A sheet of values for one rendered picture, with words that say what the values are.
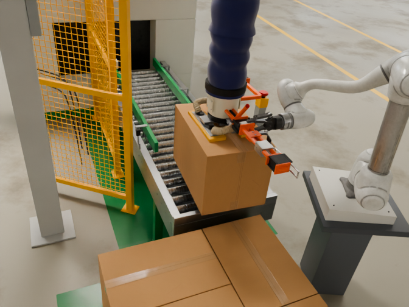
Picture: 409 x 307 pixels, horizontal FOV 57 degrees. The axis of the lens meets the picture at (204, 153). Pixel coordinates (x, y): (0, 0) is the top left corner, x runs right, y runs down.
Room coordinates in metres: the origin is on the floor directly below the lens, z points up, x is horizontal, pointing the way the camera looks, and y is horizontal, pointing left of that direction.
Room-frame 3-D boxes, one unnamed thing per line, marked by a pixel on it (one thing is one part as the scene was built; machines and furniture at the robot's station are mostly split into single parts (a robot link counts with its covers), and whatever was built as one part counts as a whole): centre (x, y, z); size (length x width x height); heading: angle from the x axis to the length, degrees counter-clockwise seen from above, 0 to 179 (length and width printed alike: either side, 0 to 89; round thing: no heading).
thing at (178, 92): (3.23, 0.26, 0.60); 1.60 x 0.11 x 0.09; 26
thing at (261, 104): (2.48, -0.37, 0.50); 0.07 x 0.07 x 1.00; 26
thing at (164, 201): (2.64, 0.64, 0.50); 2.31 x 0.05 x 0.19; 26
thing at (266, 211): (1.74, -0.18, 0.48); 0.70 x 0.03 x 0.15; 116
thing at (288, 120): (1.79, -0.40, 1.20); 0.09 x 0.06 x 0.09; 26
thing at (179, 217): (1.74, -0.18, 0.58); 0.70 x 0.03 x 0.06; 116
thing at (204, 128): (1.88, 0.01, 1.09); 0.34 x 0.10 x 0.05; 25
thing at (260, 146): (1.50, -0.27, 1.20); 0.07 x 0.07 x 0.04; 25
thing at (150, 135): (2.99, 0.74, 0.60); 1.60 x 0.11 x 0.09; 26
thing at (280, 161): (1.38, -0.33, 1.21); 0.08 x 0.07 x 0.05; 25
